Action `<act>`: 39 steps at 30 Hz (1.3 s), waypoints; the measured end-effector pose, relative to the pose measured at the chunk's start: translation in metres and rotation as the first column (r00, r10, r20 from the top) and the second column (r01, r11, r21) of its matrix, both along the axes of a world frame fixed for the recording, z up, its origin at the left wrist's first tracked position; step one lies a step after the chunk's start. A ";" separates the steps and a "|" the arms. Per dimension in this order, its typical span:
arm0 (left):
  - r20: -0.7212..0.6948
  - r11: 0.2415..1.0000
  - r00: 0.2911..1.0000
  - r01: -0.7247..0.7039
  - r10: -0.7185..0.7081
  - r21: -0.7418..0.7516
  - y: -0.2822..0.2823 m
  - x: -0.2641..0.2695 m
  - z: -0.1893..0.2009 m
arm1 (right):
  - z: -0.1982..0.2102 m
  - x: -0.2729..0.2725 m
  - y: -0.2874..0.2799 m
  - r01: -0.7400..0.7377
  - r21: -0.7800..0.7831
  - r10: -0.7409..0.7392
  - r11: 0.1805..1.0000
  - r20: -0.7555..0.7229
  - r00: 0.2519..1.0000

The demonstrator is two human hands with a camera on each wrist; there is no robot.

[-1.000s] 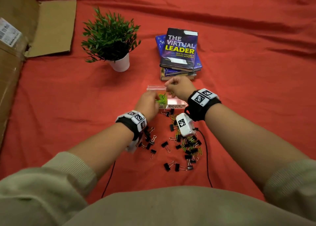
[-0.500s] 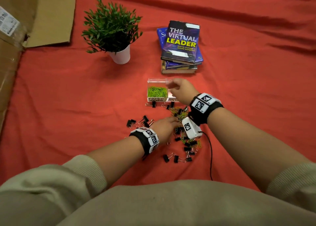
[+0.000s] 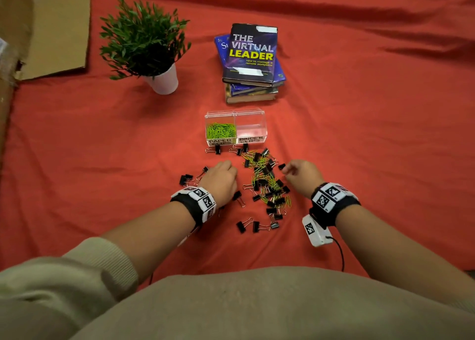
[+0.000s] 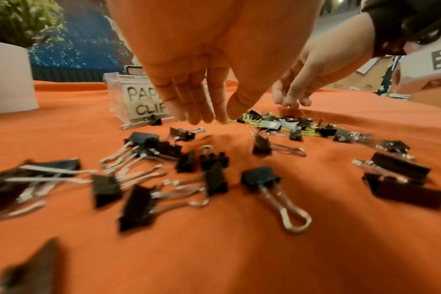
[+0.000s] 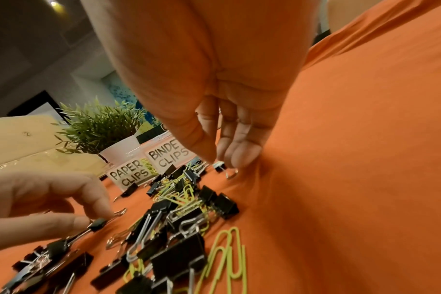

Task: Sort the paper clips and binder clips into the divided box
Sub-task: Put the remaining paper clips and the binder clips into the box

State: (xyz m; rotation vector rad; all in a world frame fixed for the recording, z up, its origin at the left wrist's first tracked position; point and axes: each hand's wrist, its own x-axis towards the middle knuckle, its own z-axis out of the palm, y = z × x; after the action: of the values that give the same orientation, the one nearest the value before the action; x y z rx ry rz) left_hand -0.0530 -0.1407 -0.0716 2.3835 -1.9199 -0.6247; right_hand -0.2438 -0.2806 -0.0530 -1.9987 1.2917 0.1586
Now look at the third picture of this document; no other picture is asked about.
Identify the person's left hand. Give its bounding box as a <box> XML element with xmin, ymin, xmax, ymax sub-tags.
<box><xmin>198</xmin><ymin>160</ymin><xmax>238</xmax><ymax>209</ymax></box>

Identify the person's right hand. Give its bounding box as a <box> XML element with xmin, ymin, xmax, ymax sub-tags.
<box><xmin>282</xmin><ymin>159</ymin><xmax>327</xmax><ymax>199</ymax></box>

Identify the cluster of black binder clips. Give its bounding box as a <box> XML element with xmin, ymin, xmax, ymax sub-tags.
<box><xmin>179</xmin><ymin>166</ymin><xmax>209</xmax><ymax>187</ymax></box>

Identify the pile of green paper clips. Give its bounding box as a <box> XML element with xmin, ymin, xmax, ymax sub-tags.
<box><xmin>241</xmin><ymin>148</ymin><xmax>294</xmax><ymax>209</ymax></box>
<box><xmin>206</xmin><ymin>123</ymin><xmax>237</xmax><ymax>140</ymax></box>

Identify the pile of black binder clips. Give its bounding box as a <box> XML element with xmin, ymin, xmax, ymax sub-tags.
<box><xmin>204</xmin><ymin>143</ymin><xmax>294</xmax><ymax>235</ymax></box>

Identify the clear two-compartment plastic box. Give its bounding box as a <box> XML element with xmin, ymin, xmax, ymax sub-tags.
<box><xmin>204</xmin><ymin>107</ymin><xmax>268</xmax><ymax>146</ymax></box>

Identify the person's left forearm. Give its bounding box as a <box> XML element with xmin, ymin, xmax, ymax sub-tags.
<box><xmin>100</xmin><ymin>201</ymin><xmax>196</xmax><ymax>283</ymax></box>

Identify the person's right forearm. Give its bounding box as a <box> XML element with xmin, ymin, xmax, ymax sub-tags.
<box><xmin>335</xmin><ymin>204</ymin><xmax>475</xmax><ymax>303</ymax></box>

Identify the brown cardboard box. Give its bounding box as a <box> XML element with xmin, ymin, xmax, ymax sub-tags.
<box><xmin>0</xmin><ymin>0</ymin><xmax>92</xmax><ymax>166</ymax></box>

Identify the left black marker wristband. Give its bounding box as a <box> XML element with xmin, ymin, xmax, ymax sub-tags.
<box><xmin>170</xmin><ymin>186</ymin><xmax>217</xmax><ymax>228</ymax></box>

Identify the black marker wristband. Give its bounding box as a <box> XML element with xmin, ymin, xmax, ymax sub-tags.
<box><xmin>309</xmin><ymin>182</ymin><xmax>361</xmax><ymax>229</ymax></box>
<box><xmin>170</xmin><ymin>186</ymin><xmax>217</xmax><ymax>228</ymax></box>

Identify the right black marker wristband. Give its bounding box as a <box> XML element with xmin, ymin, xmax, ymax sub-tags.
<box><xmin>309</xmin><ymin>182</ymin><xmax>361</xmax><ymax>229</ymax></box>

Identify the red cloth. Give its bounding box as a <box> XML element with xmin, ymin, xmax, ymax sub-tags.
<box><xmin>0</xmin><ymin>0</ymin><xmax>475</xmax><ymax>291</ymax></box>

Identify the olive brown book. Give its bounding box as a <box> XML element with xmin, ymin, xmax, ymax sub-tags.
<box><xmin>224</xmin><ymin>83</ymin><xmax>279</xmax><ymax>104</ymax></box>

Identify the blue and yellow book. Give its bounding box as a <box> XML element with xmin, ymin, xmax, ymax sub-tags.
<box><xmin>230</xmin><ymin>83</ymin><xmax>279</xmax><ymax>96</ymax></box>

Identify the beige sweater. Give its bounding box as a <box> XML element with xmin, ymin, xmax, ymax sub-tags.
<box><xmin>0</xmin><ymin>237</ymin><xmax>475</xmax><ymax>340</ymax></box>

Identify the black book with yellow print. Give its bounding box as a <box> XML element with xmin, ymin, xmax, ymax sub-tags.
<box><xmin>222</xmin><ymin>23</ymin><xmax>279</xmax><ymax>88</ymax></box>

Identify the green plant in white pot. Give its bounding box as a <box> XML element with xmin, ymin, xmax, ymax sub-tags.
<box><xmin>99</xmin><ymin>0</ymin><xmax>192</xmax><ymax>96</ymax></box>

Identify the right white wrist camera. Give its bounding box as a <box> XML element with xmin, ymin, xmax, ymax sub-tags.
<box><xmin>301</xmin><ymin>214</ymin><xmax>334</xmax><ymax>247</ymax></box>

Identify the right black camera cable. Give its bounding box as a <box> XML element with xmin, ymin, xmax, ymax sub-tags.
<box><xmin>328</xmin><ymin>236</ymin><xmax>346</xmax><ymax>273</ymax></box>

